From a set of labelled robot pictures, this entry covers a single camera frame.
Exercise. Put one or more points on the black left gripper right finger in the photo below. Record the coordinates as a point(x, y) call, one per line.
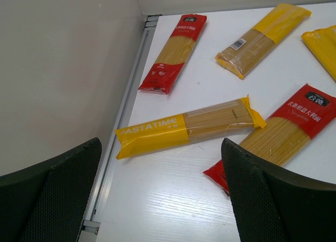
point(271, 203)

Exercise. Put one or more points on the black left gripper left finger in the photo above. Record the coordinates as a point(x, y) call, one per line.
point(47, 201)

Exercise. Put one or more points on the red spaghetti bag centre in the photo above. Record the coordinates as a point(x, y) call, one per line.
point(292, 126)

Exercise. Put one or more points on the red spaghetti bag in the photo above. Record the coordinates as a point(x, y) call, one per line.
point(174, 55)
point(292, 126)

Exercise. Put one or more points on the yellow Pastatime bag left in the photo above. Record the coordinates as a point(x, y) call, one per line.
point(189, 127)

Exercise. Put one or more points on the yellow spaghetti bag with barcode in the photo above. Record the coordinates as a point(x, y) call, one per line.
point(244, 54)

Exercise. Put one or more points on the yellow spaghetti bag centre upright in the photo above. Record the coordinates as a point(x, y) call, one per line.
point(321, 42)

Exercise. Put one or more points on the red spaghetti bag far left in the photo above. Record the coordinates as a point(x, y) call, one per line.
point(174, 55)

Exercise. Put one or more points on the aluminium table edge rail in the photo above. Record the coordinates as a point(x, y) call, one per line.
point(108, 165)

